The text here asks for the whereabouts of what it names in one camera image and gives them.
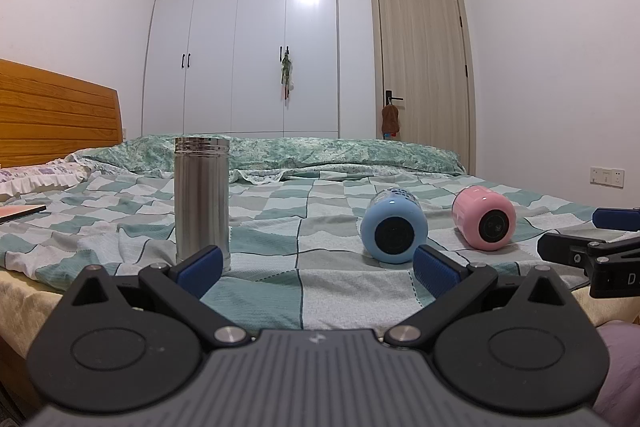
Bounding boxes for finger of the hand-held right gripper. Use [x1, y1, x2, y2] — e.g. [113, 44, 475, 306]
[537, 232, 601, 269]
[592, 207, 640, 231]

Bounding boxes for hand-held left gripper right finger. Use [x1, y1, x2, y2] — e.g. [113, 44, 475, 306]
[384, 244, 582, 351]

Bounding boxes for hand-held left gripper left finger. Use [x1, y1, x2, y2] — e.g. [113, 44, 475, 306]
[57, 245, 253, 352]

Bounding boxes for blue cup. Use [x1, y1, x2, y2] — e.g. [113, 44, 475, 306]
[360, 187, 429, 266]

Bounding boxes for pink cup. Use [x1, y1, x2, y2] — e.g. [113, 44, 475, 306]
[451, 186, 517, 252]

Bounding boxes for stainless steel thermos flask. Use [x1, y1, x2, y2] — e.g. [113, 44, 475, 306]
[173, 137, 232, 273]

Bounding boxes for purple clothing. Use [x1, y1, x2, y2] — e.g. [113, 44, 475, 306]
[592, 319, 640, 427]

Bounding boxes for checkered bed sheet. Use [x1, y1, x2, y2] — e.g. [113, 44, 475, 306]
[0, 167, 640, 334]

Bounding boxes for brown hanging pouch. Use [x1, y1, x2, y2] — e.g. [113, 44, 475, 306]
[381, 103, 401, 134]

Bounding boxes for green floral quilt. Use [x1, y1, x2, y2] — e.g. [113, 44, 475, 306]
[80, 134, 464, 184]

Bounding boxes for beige mattress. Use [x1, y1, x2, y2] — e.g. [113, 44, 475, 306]
[0, 269, 68, 360]

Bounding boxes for floral pillow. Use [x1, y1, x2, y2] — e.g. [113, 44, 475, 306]
[0, 158, 93, 204]

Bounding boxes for flat pink book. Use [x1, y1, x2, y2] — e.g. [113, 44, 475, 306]
[0, 204, 47, 225]

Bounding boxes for light wooden door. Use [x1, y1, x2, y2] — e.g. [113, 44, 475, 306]
[370, 0, 476, 176]

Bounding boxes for wooden headboard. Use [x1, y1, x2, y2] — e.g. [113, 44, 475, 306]
[0, 58, 124, 170]

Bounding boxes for green hanging ornament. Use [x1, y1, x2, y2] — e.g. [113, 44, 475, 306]
[279, 48, 296, 100]

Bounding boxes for white wardrobe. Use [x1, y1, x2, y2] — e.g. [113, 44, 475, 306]
[141, 0, 341, 140]

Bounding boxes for white wall socket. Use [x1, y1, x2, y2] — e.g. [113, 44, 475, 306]
[589, 166, 625, 187]

